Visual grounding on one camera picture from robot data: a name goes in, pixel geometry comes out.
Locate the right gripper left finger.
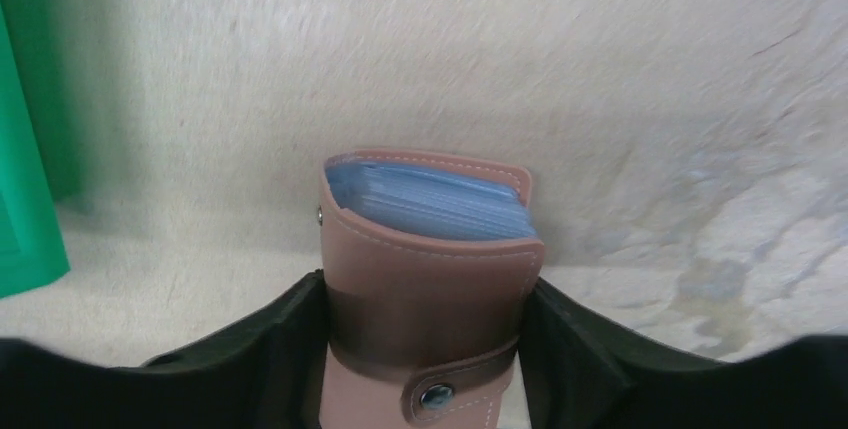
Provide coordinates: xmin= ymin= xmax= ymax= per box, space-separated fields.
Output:
xmin=1 ymin=271 xmax=328 ymax=428

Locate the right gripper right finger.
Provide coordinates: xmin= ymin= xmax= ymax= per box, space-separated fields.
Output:
xmin=519 ymin=280 xmax=847 ymax=428

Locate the green plastic bin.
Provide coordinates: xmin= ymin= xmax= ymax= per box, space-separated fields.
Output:
xmin=1 ymin=19 xmax=70 ymax=297

